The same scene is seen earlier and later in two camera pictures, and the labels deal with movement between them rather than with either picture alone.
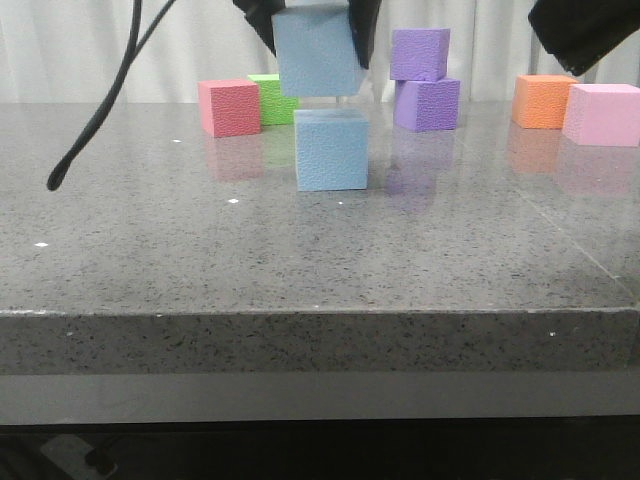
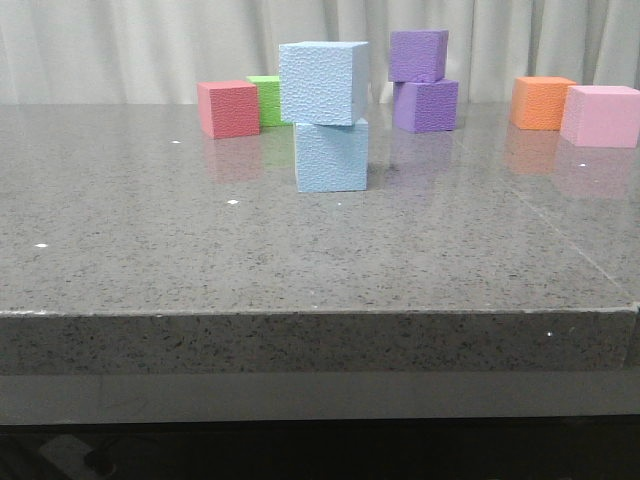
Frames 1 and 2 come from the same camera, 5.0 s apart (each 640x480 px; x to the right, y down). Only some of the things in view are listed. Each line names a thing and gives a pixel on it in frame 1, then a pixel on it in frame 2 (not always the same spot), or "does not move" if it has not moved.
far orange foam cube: [539, 101] does not move
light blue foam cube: [318, 50] → [324, 82]
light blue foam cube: [332, 146] does not move
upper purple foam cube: [419, 54] does not move
